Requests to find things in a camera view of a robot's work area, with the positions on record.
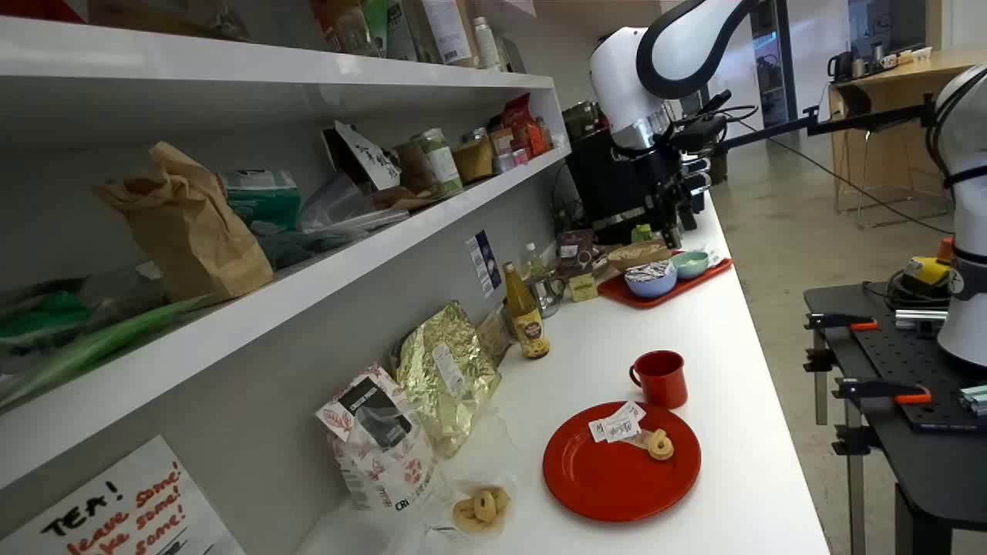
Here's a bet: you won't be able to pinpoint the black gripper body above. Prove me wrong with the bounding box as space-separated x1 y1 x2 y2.
649 142 717 208

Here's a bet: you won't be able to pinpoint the orange cup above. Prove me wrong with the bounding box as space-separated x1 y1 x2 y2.
626 348 691 412

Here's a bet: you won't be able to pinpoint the orange plate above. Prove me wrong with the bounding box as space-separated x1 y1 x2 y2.
539 399 707 527

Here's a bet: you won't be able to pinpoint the green bowl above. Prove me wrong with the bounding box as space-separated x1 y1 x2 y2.
673 246 717 284

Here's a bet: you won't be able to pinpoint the blue bowl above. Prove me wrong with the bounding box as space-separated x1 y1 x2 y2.
620 256 682 301

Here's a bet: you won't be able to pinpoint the red tray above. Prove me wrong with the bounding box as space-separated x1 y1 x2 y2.
596 253 739 312

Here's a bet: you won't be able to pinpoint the black coffee machine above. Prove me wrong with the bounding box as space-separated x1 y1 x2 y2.
561 100 685 246

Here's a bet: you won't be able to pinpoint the gold tea tin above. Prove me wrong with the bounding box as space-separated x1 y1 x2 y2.
561 268 606 308

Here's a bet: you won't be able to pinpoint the red box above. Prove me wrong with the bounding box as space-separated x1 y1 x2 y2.
498 93 556 167

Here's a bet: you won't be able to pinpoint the yellow sauce bottle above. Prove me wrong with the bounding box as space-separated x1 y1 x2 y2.
500 261 556 365

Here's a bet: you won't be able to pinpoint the blue white carton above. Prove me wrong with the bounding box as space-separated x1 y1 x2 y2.
466 227 507 301

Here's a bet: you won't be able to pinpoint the wooden desk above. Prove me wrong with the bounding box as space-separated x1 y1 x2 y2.
824 47 987 212

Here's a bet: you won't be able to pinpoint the brown glass jar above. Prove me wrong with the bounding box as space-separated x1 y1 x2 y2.
452 127 500 187

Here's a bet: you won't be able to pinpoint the white tea bag packet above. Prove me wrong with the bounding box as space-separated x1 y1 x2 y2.
587 400 650 446

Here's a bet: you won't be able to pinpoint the round cookie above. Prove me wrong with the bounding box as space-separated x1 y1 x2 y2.
637 427 678 466

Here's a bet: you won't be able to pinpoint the yellow tool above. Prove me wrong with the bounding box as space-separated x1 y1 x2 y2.
906 253 956 293

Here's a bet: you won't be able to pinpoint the green label jar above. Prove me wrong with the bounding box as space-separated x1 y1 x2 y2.
402 127 466 202

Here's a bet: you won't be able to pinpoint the white plastic bottle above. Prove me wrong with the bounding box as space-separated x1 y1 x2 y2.
420 0 480 69

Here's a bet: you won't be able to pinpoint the gold foil bag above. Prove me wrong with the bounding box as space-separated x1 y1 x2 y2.
389 298 507 464

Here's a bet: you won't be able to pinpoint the white and black card package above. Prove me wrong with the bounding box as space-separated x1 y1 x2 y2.
322 116 405 196

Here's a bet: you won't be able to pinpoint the black robot table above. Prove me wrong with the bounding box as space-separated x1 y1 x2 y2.
801 281 987 555

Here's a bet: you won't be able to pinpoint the white shelf board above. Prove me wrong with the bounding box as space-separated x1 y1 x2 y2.
0 14 564 116
0 139 577 493

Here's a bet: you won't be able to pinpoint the wrapped cookie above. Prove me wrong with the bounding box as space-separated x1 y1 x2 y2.
441 477 520 539

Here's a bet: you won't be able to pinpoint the white printed snack bag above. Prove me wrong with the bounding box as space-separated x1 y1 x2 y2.
313 365 445 514

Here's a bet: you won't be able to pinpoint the teal box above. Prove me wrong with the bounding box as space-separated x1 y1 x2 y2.
224 167 305 236

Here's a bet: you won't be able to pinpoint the brown paper bag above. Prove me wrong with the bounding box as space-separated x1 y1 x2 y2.
97 139 279 305

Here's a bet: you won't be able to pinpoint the green packets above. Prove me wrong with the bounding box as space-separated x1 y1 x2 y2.
0 274 213 409

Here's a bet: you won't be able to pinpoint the handwritten tea sign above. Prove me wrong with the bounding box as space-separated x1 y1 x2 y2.
0 431 246 555

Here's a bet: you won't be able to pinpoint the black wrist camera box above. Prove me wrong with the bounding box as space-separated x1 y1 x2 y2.
677 96 748 159

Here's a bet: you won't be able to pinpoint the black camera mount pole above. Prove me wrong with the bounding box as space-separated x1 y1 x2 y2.
719 100 940 148

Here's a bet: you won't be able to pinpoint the orange handled clamp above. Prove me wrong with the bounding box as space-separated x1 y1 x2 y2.
804 312 885 339
834 376 938 412

